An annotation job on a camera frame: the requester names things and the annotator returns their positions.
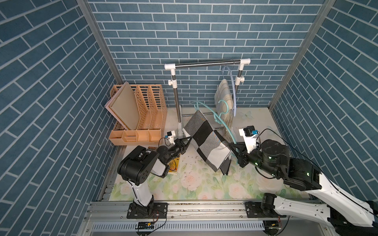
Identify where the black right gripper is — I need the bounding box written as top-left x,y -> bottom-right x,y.
227,141 -> 278,178

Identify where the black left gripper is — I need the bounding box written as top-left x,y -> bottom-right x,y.
163,138 -> 191,166

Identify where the black grey checkered mat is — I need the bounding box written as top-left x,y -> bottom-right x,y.
183,110 -> 231,176

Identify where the light blue clothes hanger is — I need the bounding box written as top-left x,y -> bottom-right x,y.
221,65 -> 236,117

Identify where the plaid cream blue scarf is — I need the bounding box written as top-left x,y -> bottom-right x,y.
214,79 -> 234,143

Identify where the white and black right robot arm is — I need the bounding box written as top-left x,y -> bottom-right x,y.
230,139 -> 378,236

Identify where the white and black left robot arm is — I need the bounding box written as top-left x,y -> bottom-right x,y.
117,136 -> 192,209

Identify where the yellow illustrated book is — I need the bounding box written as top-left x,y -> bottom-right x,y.
147,147 -> 181,175

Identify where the orange plastic file organizer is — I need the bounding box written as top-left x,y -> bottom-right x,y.
109,84 -> 167,146

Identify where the white and steel clothes rack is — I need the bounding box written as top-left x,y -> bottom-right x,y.
161,58 -> 252,122

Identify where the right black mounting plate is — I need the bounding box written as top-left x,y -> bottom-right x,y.
245,201 -> 287,218

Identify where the black mounting plate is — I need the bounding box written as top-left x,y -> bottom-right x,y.
245,201 -> 287,218
127,202 -> 168,219

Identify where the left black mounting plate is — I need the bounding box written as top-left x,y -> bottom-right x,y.
127,202 -> 168,219

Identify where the beige folder board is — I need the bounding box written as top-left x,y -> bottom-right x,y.
105,83 -> 140,130

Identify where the green circuit board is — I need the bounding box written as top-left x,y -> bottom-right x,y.
136,222 -> 155,231

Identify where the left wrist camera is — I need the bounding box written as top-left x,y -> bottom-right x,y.
166,130 -> 176,145

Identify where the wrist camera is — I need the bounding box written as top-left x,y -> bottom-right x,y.
239,125 -> 260,153
166,130 -> 176,145

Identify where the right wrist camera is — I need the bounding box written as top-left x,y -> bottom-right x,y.
239,125 -> 260,153

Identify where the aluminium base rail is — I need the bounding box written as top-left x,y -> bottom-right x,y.
76,200 -> 337,236

